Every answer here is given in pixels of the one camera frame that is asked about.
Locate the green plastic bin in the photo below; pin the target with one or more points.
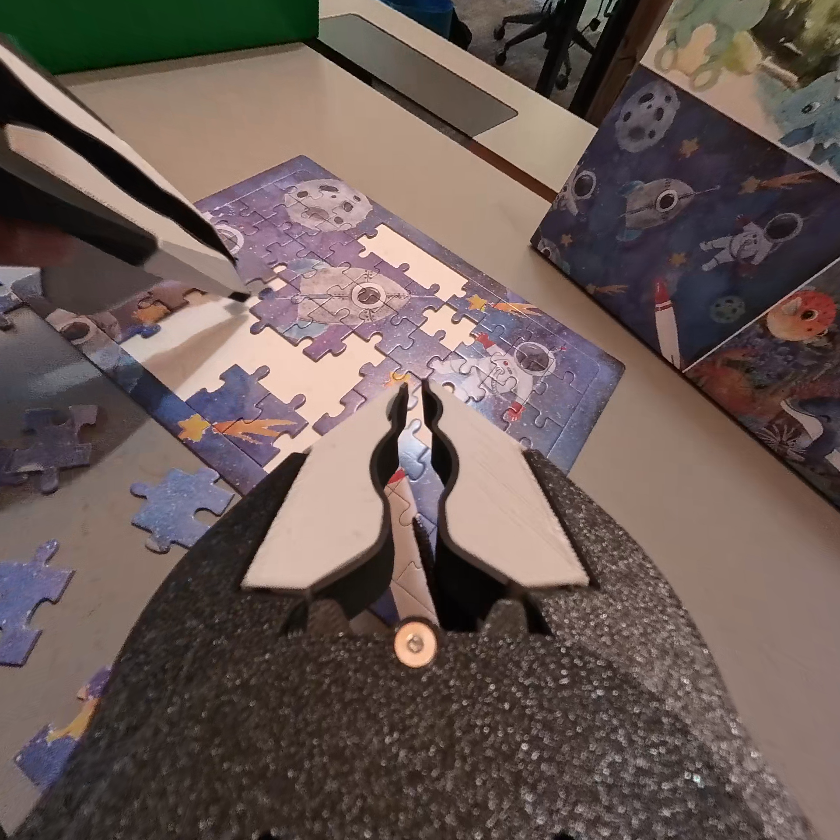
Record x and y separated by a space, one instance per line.
164 33

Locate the beige desk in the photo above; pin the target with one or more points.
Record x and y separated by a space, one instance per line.
656 558

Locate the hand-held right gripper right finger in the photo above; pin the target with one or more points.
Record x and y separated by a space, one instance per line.
512 518

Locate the blue storage crate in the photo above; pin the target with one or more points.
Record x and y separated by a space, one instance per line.
436 6

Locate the blue jigsaw piece orange mark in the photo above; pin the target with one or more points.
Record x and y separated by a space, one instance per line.
59 735

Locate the black office chair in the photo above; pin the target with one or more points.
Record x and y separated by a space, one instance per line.
535 19

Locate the space jigsaw puzzle board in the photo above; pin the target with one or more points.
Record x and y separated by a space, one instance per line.
558 394

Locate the space print puzzle box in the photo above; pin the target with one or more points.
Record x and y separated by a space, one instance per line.
689 229

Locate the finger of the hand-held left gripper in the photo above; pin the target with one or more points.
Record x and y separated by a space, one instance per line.
98 190
39 69

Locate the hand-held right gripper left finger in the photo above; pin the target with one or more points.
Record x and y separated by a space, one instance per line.
315 525

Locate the blue jigsaw puzzle piece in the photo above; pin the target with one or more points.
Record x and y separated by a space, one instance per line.
180 508
62 443
10 469
8 298
29 604

